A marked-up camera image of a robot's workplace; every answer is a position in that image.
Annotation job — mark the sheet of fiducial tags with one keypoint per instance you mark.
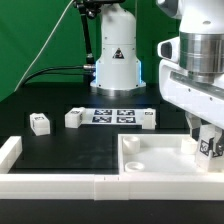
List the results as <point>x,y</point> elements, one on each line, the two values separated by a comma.
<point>113,116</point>

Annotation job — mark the white square tabletop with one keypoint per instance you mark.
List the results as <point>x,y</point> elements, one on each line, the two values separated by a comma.
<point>163,153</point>

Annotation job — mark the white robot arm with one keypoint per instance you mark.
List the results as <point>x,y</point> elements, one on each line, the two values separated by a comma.
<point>191,70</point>

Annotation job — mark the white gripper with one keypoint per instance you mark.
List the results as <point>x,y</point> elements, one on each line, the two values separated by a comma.
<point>205,101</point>

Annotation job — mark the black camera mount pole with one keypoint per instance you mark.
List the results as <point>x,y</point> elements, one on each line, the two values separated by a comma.
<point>88,9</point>

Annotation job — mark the white U-shaped obstacle fence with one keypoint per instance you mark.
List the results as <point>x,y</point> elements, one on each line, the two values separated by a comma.
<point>122,186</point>

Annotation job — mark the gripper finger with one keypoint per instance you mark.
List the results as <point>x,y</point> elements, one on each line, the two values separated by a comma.
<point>219,146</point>

